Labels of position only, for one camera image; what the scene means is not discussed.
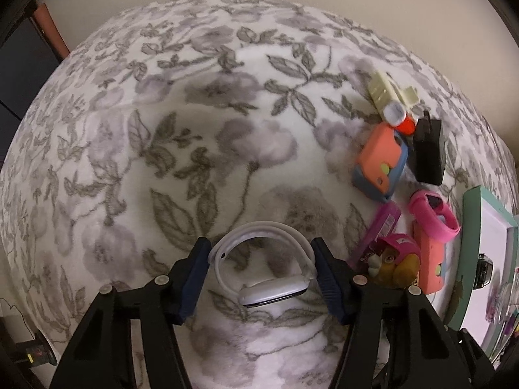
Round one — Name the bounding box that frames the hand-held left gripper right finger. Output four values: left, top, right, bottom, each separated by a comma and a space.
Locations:
310, 237, 493, 389

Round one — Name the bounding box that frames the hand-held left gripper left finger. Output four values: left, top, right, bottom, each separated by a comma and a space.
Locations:
49, 237, 213, 389

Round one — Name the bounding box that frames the white smartwatch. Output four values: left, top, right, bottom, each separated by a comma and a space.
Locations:
208, 221, 318, 308

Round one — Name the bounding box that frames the purple packet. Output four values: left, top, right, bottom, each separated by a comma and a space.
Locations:
346, 202, 402, 270

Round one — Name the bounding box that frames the orange and blue toy case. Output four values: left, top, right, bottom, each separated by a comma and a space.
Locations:
414, 221, 447, 294
352, 124, 409, 203

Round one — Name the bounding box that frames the pink smartwatch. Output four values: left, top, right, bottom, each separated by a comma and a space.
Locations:
407, 190, 462, 244

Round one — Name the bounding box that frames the green rimmed white tray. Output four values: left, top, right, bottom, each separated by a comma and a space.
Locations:
444, 185, 519, 363

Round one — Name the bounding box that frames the toy figure with pink helmet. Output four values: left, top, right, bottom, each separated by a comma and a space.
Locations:
367, 233, 422, 288

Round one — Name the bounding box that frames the black smartwatch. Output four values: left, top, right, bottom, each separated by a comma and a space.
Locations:
474, 253, 493, 290

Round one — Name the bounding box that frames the black power adapter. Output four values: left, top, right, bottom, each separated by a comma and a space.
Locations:
407, 110, 447, 186

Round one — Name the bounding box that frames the clear plastic piece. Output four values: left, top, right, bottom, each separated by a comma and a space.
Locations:
489, 267, 519, 325

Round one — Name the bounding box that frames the floral printed blanket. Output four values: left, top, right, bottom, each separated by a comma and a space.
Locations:
0, 0, 519, 389

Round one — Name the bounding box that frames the cream plastic clip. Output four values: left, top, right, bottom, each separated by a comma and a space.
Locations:
368, 71, 419, 116

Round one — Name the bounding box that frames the dark cabinet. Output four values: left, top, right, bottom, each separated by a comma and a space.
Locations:
0, 8, 61, 122

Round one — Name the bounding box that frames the orange-brown board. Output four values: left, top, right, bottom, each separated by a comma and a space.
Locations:
32, 3, 70, 61

